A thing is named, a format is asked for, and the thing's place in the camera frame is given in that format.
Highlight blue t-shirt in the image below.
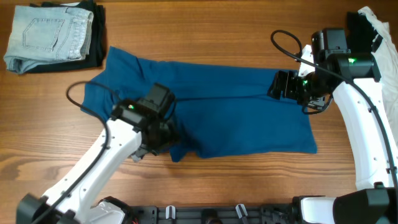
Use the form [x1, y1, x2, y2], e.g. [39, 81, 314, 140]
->
[83, 47, 317, 162]

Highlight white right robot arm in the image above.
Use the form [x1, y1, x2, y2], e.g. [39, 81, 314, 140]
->
[267, 28, 397, 223]

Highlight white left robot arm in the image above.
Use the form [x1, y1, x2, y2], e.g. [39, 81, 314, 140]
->
[16, 83, 178, 223]

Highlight black t-shirt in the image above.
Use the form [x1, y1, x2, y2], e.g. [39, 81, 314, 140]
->
[346, 12, 383, 53]

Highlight white garment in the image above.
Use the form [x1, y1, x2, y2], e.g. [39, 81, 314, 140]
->
[358, 6, 397, 135]

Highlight folded black garment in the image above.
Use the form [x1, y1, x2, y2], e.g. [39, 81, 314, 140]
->
[27, 1, 105, 73]

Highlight folded light blue jeans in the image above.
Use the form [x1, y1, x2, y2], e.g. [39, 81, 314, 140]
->
[4, 6, 94, 74]

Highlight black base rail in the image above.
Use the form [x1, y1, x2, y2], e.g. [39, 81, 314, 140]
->
[70, 202, 348, 224]

